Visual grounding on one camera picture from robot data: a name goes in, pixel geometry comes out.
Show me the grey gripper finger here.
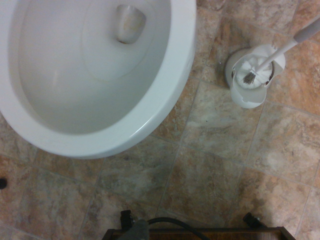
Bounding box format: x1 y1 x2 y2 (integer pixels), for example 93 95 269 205
124 219 151 240

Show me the white toilet brush grey handle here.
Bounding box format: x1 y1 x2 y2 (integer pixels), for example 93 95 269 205
235 17 320 90

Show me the white toilet bowl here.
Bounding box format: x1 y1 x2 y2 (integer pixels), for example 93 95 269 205
0 0 197 160

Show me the white toilet brush holder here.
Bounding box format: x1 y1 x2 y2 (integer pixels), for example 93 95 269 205
224 43 287 110

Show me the black caster wheel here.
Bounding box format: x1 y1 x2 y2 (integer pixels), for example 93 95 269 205
119 210 135 229
242 211 264 228

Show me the dark wooden table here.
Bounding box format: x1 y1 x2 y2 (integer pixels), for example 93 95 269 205
101 225 291 240

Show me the black floor cable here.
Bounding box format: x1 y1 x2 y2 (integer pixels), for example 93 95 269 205
146 217 201 240

